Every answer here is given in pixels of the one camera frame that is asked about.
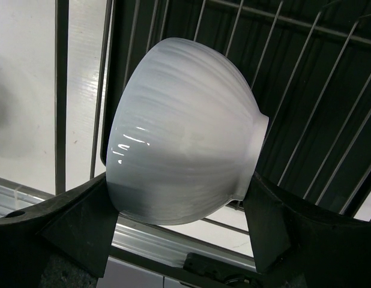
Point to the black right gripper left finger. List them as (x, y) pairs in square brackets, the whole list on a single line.
[(61, 242)]

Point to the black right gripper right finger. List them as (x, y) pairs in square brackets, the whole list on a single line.
[(298, 244)]

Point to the white ribbed bowl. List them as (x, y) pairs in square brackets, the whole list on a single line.
[(186, 136)]

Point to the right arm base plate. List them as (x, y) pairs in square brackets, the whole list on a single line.
[(197, 271)]

